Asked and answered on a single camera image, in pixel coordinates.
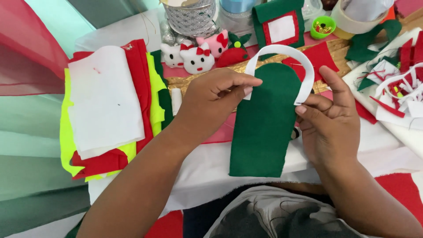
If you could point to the person's left hand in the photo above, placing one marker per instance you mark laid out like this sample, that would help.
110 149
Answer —
205 99

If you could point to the person's right hand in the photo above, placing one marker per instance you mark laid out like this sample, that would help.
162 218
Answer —
333 129

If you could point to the green arched felt piece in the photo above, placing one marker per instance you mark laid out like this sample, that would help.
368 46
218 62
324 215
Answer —
264 132

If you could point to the white felt arch strip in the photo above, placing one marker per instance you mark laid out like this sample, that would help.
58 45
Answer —
284 49

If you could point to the white thread spool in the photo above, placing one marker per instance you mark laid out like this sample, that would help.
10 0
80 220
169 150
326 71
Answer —
176 99

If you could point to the pink cloth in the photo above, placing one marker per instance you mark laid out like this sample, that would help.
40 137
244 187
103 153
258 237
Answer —
223 130

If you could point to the small striped bobbin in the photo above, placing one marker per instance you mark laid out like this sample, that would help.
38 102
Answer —
295 133

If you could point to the large white cat plush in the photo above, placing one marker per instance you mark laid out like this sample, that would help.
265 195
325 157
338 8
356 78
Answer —
197 61

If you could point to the dark green felt sheet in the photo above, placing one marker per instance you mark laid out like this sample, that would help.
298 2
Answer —
166 105

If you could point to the red felt strawberry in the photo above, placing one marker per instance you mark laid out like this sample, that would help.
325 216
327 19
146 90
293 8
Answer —
231 57

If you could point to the small white cat plush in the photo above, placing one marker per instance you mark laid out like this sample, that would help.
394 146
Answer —
170 56

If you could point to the pink cat plush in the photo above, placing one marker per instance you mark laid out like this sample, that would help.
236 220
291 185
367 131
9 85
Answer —
214 44

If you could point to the red felt sheet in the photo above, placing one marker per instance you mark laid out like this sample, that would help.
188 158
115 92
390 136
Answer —
141 82

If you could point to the heap of felt scraps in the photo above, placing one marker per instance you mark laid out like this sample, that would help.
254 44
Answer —
393 89

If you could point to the cluster of silver baubles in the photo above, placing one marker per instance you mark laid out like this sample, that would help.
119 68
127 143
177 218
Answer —
168 36

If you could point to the red felt square piece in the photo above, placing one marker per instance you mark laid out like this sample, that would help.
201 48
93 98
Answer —
322 56

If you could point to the white cloth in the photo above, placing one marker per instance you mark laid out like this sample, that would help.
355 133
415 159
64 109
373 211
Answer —
211 178

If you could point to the silver ribbon spool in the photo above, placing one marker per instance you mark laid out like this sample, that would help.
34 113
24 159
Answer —
190 18

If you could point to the green felt cutout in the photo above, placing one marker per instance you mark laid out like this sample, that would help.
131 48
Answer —
363 44

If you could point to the large red felt cloth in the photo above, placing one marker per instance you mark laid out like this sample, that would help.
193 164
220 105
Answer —
401 191

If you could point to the green pin bowl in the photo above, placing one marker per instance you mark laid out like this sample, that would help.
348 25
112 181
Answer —
322 35

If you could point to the blue ribbon spool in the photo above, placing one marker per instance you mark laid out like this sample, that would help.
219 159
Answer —
239 5

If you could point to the white felt sheet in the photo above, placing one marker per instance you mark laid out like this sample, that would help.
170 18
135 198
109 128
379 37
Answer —
104 102

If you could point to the heap of coloured pins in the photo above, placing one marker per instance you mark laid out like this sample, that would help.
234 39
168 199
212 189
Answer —
322 28

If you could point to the beige tape roll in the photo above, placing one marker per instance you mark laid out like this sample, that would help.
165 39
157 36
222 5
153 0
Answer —
350 24

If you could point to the person's patterned shirt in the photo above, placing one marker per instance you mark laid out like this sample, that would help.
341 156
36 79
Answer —
264 215

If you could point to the clear plastic container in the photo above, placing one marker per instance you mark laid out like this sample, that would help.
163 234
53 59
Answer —
310 8

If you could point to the neon yellow felt sheet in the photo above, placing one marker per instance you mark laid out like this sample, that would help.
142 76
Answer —
66 132

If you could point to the red sheer fabric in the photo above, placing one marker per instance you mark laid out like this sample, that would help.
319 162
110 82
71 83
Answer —
29 56

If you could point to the green sheer fabric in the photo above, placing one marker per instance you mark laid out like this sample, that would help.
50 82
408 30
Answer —
33 165

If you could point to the green felt frame piece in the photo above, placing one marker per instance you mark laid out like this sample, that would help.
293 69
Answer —
279 10

